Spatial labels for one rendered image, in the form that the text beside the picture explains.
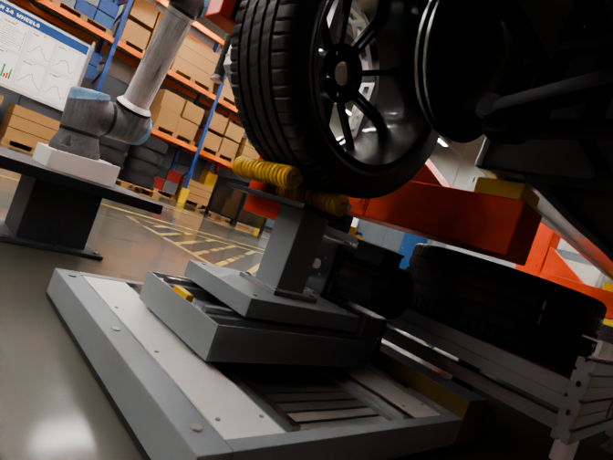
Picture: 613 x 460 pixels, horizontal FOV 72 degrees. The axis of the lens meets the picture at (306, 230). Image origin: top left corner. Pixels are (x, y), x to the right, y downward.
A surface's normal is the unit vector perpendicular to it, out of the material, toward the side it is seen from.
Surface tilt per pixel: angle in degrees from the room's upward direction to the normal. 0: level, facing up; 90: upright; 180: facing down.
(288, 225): 90
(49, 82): 90
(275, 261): 90
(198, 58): 90
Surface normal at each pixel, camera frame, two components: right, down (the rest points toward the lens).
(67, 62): 0.66, 0.23
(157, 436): -0.68, -0.25
